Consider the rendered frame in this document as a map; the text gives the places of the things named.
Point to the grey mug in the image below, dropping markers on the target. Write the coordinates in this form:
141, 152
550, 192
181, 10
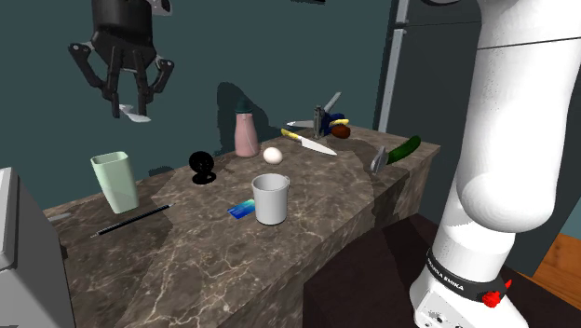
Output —
271, 202

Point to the grey scraper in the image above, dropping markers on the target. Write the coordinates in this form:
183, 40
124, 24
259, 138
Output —
379, 160

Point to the black pencil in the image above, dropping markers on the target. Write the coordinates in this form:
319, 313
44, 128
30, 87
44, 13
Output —
131, 220

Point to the green cucumber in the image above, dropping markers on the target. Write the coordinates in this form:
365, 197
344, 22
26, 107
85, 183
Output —
404, 150

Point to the red-brown round fruit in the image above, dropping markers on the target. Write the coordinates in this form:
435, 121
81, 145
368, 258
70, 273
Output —
341, 131

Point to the pink bottle with teal cap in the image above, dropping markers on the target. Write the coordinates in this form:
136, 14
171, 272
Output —
246, 136

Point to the dark robot stand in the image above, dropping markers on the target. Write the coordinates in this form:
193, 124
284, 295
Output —
363, 277

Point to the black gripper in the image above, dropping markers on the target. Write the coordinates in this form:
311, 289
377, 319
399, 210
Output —
121, 27

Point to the grey box appliance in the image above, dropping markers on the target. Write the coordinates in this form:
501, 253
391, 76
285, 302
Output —
27, 259

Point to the yellow banana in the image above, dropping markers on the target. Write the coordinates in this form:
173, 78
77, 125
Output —
339, 122

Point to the white egg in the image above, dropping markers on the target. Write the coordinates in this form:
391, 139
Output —
272, 156

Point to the blue card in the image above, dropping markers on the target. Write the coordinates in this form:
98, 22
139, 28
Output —
241, 209

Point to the silver knife blade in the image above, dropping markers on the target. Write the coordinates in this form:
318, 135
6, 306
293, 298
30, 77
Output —
300, 123

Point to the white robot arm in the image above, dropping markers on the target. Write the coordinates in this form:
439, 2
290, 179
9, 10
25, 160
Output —
513, 136

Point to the black ball on round base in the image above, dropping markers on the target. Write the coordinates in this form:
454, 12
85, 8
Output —
201, 162

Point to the pale green square cup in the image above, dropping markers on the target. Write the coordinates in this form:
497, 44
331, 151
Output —
116, 184

